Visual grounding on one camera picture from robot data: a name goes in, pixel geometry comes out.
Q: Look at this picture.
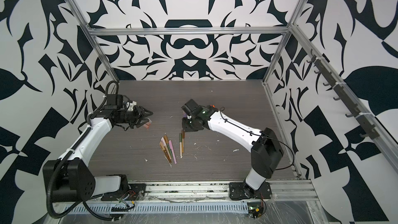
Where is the brown cap beige pen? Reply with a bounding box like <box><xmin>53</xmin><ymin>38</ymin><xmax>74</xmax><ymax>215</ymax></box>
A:
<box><xmin>181</xmin><ymin>130</ymin><xmax>185</xmax><ymax>153</ymax></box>

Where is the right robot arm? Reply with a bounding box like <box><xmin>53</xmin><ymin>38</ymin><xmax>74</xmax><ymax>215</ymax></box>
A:
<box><xmin>181</xmin><ymin>99</ymin><xmax>284</xmax><ymax>191</ymax></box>

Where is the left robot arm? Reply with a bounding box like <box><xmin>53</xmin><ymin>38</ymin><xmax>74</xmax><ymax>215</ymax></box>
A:
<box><xmin>42</xmin><ymin>94</ymin><xmax>153</xmax><ymax>204</ymax></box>

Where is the gold cap green pen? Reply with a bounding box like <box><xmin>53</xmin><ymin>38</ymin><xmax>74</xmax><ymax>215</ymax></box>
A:
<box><xmin>163</xmin><ymin>134</ymin><xmax>174</xmax><ymax>160</ymax></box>

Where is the tan cap brown pen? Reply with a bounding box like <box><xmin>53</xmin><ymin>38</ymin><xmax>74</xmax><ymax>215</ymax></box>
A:
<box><xmin>159</xmin><ymin>142</ymin><xmax>172</xmax><ymax>164</ymax></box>

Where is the pink slim pen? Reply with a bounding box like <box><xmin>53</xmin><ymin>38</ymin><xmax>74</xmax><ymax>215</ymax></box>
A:
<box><xmin>169</xmin><ymin>140</ymin><xmax>177</xmax><ymax>164</ymax></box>

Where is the small circuit board right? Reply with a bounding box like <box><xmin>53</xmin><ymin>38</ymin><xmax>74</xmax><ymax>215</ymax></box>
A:
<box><xmin>248</xmin><ymin>201</ymin><xmax>267</xmax><ymax>219</ymax></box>

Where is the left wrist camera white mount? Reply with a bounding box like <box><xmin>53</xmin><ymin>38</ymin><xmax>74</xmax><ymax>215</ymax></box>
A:
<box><xmin>125</xmin><ymin>101</ymin><xmax>137</xmax><ymax>111</ymax></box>

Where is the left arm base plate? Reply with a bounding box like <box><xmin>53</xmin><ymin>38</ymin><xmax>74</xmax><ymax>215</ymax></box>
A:
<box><xmin>101</xmin><ymin>183</ymin><xmax>146</xmax><ymax>201</ymax></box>

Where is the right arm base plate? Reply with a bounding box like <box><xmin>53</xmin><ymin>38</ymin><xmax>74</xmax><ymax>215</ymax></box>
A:
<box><xmin>229</xmin><ymin>182</ymin><xmax>272</xmax><ymax>201</ymax></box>

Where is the white slotted cable duct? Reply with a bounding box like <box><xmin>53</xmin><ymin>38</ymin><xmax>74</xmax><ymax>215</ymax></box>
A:
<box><xmin>62</xmin><ymin>202</ymin><xmax>249</xmax><ymax>215</ymax></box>

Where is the black corrugated cable conduit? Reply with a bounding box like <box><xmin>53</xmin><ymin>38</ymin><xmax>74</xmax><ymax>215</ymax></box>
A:
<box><xmin>46</xmin><ymin>80</ymin><xmax>137</xmax><ymax>222</ymax></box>

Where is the aluminium front rail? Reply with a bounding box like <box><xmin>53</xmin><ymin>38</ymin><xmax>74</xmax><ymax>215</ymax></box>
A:
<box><xmin>54</xmin><ymin>180</ymin><xmax>319</xmax><ymax>204</ymax></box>

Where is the wall hook rail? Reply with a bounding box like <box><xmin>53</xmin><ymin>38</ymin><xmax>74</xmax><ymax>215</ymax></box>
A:
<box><xmin>309</xmin><ymin>50</ymin><xmax>381</xmax><ymax>140</ymax></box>

